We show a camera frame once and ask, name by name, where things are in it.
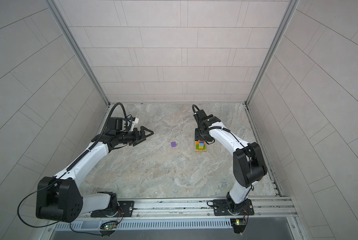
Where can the perforated vent strip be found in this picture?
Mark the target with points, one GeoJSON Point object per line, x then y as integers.
{"type": "Point", "coordinates": [151, 224]}

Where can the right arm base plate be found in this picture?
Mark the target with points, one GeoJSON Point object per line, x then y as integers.
{"type": "Point", "coordinates": [225, 207]}

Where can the right controller board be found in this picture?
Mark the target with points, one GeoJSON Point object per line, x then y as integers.
{"type": "Point", "coordinates": [238, 225]}

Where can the green wood block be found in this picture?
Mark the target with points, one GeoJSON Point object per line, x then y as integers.
{"type": "Point", "coordinates": [200, 148]}

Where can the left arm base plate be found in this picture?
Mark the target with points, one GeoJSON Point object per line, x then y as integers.
{"type": "Point", "coordinates": [122, 208]}

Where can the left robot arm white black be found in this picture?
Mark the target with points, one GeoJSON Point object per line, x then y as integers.
{"type": "Point", "coordinates": [58, 197]}

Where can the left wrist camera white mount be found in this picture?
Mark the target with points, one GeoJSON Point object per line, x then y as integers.
{"type": "Point", "coordinates": [131, 122]}

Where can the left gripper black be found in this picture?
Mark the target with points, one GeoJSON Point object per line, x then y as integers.
{"type": "Point", "coordinates": [135, 141]}

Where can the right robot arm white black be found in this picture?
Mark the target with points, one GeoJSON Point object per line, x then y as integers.
{"type": "Point", "coordinates": [248, 162]}

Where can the aluminium mounting rail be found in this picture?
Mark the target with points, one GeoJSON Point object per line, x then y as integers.
{"type": "Point", "coordinates": [166, 208]}

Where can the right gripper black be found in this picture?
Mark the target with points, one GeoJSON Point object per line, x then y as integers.
{"type": "Point", "coordinates": [197, 136]}

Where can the controller board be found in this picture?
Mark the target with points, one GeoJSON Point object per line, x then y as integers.
{"type": "Point", "coordinates": [109, 226]}
{"type": "Point", "coordinates": [238, 225]}

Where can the left controller board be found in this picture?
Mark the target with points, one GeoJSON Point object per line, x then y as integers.
{"type": "Point", "coordinates": [109, 226]}

